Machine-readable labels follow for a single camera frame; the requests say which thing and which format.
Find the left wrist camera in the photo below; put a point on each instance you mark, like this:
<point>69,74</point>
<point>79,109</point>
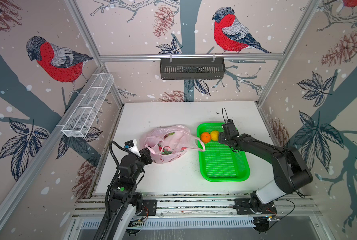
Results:
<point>132,147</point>

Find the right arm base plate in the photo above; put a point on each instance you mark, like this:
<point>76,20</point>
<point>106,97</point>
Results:
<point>244,207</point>

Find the orange fruit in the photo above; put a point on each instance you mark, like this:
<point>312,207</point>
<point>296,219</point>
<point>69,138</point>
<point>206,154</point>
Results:
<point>205,137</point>

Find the green plastic basket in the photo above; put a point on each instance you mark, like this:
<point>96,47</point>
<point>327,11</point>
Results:
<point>218,163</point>

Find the aluminium mounting rail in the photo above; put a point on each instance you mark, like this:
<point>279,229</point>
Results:
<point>213,205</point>

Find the white mesh wall shelf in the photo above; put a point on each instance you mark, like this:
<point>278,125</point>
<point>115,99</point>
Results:
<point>84,114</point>

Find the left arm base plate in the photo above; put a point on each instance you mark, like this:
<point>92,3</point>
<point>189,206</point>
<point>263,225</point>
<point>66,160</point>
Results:
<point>148,208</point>

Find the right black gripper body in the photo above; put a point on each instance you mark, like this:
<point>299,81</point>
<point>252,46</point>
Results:
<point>223,138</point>

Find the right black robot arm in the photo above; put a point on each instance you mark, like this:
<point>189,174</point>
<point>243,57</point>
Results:
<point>289,169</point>

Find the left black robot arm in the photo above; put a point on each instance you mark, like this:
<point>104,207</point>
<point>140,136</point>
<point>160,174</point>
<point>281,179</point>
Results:
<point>124,209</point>

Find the pink plastic bag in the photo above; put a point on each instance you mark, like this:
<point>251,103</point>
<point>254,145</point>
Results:
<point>170,143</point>

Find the yellow lemon fruit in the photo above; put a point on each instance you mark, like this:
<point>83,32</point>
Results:
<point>215,135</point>

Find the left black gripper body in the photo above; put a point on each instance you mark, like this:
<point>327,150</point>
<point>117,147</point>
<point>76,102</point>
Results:
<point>140,165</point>

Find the black hanging wire basket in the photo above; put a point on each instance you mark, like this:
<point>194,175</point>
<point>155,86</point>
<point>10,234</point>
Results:
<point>192,69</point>

